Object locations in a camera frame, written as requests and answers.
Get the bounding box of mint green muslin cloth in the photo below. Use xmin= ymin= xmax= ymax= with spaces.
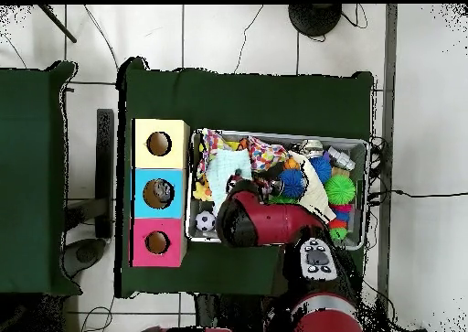
xmin=205 ymin=148 xmax=253 ymax=216

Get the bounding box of wooden three-hole box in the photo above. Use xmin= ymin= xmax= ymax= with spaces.
xmin=130 ymin=118 xmax=191 ymax=268

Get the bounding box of yellow plush toy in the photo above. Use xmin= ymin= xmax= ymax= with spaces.
xmin=192 ymin=176 xmax=214 ymax=202

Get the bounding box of polka dot cloth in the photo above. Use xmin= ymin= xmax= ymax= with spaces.
xmin=196 ymin=128 xmax=229 ymax=177
xmin=247 ymin=135 xmax=289 ymax=172

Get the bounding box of small soccer ball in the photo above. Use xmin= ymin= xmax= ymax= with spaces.
xmin=195 ymin=209 xmax=218 ymax=232

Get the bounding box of blue spiky ball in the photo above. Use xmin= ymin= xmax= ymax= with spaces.
xmin=309 ymin=156 xmax=333 ymax=184
xmin=279 ymin=168 xmax=306 ymax=199

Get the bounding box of dark green table cloth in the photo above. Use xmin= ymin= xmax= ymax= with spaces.
xmin=114 ymin=56 xmax=376 ymax=299
xmin=0 ymin=59 xmax=82 ymax=297

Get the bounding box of cream muslin cloth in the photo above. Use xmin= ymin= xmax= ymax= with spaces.
xmin=288 ymin=150 xmax=336 ymax=223

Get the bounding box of green spiky ball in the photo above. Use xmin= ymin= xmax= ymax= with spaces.
xmin=324 ymin=174 xmax=356 ymax=206

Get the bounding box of black upright stand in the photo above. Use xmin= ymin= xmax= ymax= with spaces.
xmin=65 ymin=108 xmax=115 ymax=240

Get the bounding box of grey oval floor object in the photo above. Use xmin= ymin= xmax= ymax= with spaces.
xmin=59 ymin=237 xmax=108 ymax=279

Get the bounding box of black round stand base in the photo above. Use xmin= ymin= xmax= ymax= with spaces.
xmin=287 ymin=4 xmax=344 ymax=37

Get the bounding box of black tripod leg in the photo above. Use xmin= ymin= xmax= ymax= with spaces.
xmin=37 ymin=4 xmax=79 ymax=44

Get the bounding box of silver wire mesh bin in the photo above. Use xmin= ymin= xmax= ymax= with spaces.
xmin=185 ymin=128 xmax=370 ymax=252

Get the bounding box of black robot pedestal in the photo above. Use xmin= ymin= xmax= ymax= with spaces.
xmin=193 ymin=293 xmax=279 ymax=332

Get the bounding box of thin black cable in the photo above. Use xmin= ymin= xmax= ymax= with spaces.
xmin=233 ymin=4 xmax=265 ymax=75
xmin=82 ymin=4 xmax=120 ymax=71

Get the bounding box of grey floor cable cover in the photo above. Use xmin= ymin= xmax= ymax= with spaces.
xmin=376 ymin=4 xmax=399 ymax=332

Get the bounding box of black power cable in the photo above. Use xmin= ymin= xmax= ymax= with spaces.
xmin=367 ymin=187 xmax=468 ymax=201

